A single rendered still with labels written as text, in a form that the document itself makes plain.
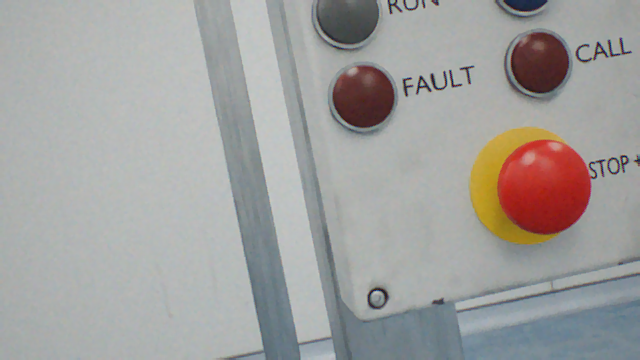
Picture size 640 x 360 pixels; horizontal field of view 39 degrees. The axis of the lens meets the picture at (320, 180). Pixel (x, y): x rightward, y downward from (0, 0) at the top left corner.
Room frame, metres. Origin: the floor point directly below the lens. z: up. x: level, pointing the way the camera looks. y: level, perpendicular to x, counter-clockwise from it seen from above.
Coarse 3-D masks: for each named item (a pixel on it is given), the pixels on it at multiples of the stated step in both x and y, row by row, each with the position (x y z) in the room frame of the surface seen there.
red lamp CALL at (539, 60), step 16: (544, 32) 0.39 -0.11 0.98; (528, 48) 0.39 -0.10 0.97; (544, 48) 0.39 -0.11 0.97; (560, 48) 0.39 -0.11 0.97; (512, 64) 0.39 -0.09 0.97; (528, 64) 0.39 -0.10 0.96; (544, 64) 0.39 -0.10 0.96; (560, 64) 0.39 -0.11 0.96; (528, 80) 0.39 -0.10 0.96; (544, 80) 0.39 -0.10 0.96; (560, 80) 0.39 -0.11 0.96
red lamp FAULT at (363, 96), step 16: (352, 80) 0.38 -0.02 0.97; (368, 80) 0.38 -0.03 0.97; (384, 80) 0.38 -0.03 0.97; (336, 96) 0.38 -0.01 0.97; (352, 96) 0.38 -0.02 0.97; (368, 96) 0.38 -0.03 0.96; (384, 96) 0.38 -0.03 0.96; (352, 112) 0.38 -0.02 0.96; (368, 112) 0.38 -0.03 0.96; (384, 112) 0.38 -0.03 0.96
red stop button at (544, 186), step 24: (528, 144) 0.37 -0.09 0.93; (552, 144) 0.37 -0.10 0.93; (504, 168) 0.37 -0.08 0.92; (528, 168) 0.37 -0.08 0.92; (552, 168) 0.37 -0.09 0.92; (576, 168) 0.37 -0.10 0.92; (504, 192) 0.37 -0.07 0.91; (528, 192) 0.37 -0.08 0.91; (552, 192) 0.37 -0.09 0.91; (576, 192) 0.37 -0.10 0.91; (528, 216) 0.37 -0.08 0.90; (552, 216) 0.37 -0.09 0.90; (576, 216) 0.37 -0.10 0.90
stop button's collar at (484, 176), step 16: (512, 128) 0.39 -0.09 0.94; (528, 128) 0.39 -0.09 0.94; (496, 144) 0.39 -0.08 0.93; (512, 144) 0.39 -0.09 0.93; (480, 160) 0.39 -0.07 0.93; (496, 160) 0.39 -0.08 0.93; (480, 176) 0.39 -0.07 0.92; (496, 176) 0.39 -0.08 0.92; (480, 192) 0.39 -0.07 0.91; (496, 192) 0.39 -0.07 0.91; (480, 208) 0.39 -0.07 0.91; (496, 208) 0.39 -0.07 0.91; (496, 224) 0.39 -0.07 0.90; (512, 224) 0.39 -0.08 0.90; (512, 240) 0.39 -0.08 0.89; (528, 240) 0.39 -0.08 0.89; (544, 240) 0.39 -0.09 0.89
